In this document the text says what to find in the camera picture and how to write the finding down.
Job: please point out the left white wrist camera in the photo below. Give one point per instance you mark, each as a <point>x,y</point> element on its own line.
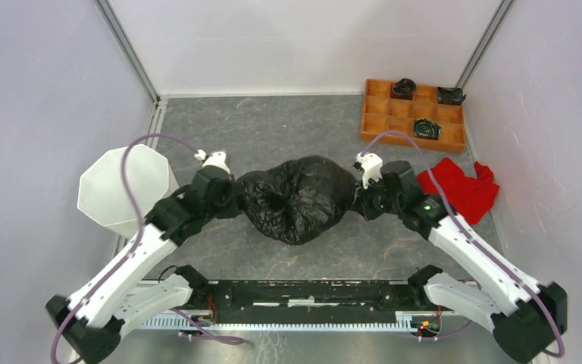
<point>218,159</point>

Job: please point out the blue yellow rolled tie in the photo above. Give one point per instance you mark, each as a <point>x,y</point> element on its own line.
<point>427,129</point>

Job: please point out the red cloth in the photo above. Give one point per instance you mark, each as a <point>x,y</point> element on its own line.
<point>472,197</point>

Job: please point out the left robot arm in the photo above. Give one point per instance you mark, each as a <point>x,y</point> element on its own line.
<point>95,318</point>

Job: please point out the wooden compartment tray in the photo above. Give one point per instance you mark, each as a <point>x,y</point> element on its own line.
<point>392,119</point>

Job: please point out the aluminium corner post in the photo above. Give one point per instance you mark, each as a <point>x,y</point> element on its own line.
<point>495,23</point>
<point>123,40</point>

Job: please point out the left aluminium corner post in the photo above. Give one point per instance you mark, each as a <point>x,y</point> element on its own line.
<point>123,40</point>

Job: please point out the black trash bag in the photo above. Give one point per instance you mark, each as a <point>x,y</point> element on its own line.
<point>298,200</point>

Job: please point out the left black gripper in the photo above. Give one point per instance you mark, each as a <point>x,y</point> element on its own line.
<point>236,207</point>

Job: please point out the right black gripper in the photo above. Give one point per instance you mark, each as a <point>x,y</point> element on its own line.
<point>361,197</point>

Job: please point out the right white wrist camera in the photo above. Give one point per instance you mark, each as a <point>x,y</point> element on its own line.
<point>370,164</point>

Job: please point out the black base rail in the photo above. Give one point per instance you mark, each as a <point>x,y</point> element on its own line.
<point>282,302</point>

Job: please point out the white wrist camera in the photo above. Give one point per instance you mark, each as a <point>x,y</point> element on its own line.
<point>370,164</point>
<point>218,159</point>

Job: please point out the right aluminium corner post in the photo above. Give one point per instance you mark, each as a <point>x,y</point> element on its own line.
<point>495,23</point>

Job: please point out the orange black rolled tie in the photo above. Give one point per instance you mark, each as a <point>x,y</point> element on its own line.
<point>403,89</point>

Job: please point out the white trash bin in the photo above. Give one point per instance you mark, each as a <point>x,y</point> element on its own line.
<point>102,196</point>

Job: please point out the dark grey rolled tie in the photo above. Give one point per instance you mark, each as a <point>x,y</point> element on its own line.
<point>450,95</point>

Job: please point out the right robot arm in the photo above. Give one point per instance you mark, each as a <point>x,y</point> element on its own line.
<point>523,315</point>

